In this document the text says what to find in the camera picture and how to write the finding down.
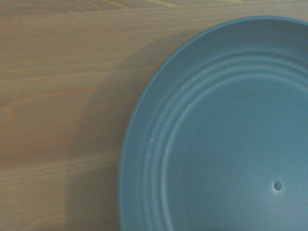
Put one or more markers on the blue round plastic plate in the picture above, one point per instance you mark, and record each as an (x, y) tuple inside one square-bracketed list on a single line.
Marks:
[(223, 134)]

